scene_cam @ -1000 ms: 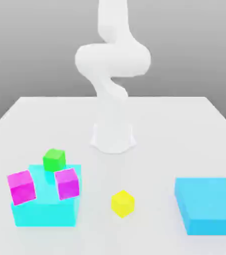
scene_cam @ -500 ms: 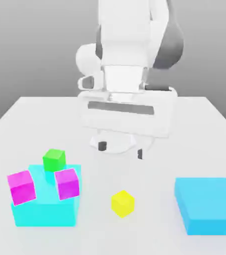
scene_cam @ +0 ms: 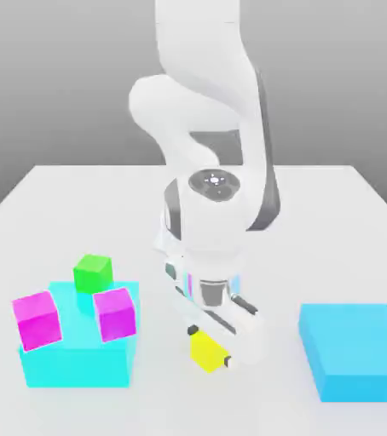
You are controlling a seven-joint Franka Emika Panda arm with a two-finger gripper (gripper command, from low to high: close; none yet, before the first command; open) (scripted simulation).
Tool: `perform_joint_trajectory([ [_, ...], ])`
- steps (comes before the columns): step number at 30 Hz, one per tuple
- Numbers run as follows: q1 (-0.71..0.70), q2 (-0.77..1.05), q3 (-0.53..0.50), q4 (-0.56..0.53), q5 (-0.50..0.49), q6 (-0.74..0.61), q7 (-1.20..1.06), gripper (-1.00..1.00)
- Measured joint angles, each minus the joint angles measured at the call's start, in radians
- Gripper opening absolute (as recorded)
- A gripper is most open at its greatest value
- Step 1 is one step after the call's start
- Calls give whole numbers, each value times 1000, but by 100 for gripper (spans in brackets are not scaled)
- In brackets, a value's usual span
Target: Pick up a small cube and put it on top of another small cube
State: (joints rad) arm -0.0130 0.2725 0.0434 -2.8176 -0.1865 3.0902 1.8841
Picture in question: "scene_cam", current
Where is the small yellow cube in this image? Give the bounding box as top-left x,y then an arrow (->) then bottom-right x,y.
188,331 -> 231,375

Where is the large blue box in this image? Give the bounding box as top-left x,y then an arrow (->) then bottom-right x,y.
297,302 -> 387,404

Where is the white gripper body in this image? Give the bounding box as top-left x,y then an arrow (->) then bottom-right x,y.
174,286 -> 267,366

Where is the large cyan box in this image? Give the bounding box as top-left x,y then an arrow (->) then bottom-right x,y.
18,280 -> 142,390

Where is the small magenta cube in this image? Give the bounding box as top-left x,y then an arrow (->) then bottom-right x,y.
92,287 -> 138,343
11,290 -> 64,353

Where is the small green cube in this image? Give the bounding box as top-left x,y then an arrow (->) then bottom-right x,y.
72,253 -> 114,295

